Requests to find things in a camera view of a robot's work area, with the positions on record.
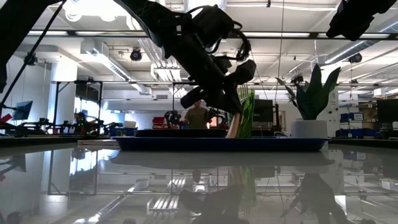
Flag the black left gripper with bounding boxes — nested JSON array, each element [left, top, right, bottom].
[[180, 49, 257, 114]]

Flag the fork with orange handle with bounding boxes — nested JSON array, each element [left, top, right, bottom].
[[225, 111, 243, 139]]

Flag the green translucent cup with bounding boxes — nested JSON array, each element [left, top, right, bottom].
[[228, 88, 256, 139]]

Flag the dark grey round plate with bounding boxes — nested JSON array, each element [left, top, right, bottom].
[[134, 128, 228, 139]]

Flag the blue plastic tray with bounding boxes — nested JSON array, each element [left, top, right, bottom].
[[111, 136, 329, 152]]

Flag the person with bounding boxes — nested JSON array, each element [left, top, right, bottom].
[[183, 99, 210, 130]]

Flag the red storage bin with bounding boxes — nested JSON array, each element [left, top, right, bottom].
[[152, 116, 167, 129]]

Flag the green leafy plant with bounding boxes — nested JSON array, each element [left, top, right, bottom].
[[275, 64, 342, 121]]

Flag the white plant pot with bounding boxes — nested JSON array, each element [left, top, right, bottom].
[[291, 119, 328, 139]]

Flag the black ceiling spotlight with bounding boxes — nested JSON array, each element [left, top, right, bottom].
[[348, 52, 363, 64], [129, 48, 143, 62]]

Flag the blue storage bins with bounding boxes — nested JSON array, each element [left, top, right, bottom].
[[335, 128, 379, 138]]

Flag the black metal rack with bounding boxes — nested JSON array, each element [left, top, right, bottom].
[[51, 80, 104, 126]]

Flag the pink folded napkin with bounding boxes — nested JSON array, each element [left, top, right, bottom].
[[76, 139, 121, 147]]

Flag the tilted blue-screen monitor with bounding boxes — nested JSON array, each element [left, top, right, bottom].
[[12, 100, 34, 121]]

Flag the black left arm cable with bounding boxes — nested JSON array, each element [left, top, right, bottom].
[[214, 20, 252, 62]]

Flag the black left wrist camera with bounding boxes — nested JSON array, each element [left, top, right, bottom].
[[190, 4, 236, 49]]

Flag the silver ventilation duct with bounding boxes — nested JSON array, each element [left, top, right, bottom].
[[323, 18, 398, 65]]

